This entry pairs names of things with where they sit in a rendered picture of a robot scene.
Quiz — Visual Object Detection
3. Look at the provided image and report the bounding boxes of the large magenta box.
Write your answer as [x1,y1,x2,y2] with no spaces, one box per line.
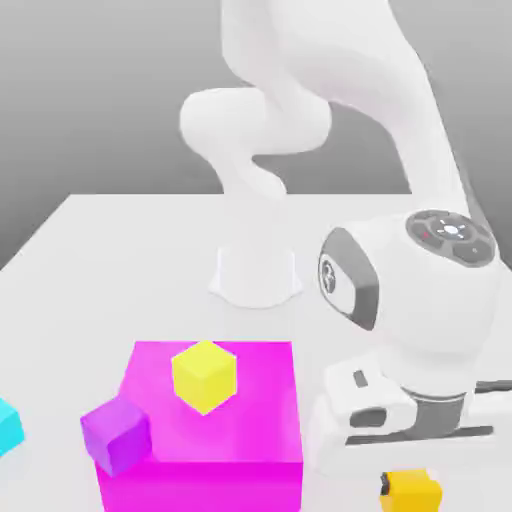
[95,339,304,512]

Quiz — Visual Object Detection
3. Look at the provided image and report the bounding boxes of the small purple cube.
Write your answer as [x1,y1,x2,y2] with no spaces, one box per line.
[79,395,154,478]

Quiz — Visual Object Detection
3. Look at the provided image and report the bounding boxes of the small orange cube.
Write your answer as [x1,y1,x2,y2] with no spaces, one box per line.
[378,468,444,512]

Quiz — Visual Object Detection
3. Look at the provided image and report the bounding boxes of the small yellow cube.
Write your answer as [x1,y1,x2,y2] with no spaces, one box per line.
[170,339,238,417]

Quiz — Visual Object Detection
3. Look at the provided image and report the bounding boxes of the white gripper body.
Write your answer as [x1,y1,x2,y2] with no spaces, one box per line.
[308,393,499,478]

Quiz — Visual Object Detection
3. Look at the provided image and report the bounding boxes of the small cyan cube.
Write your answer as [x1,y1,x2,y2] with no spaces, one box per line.
[0,397,26,458]

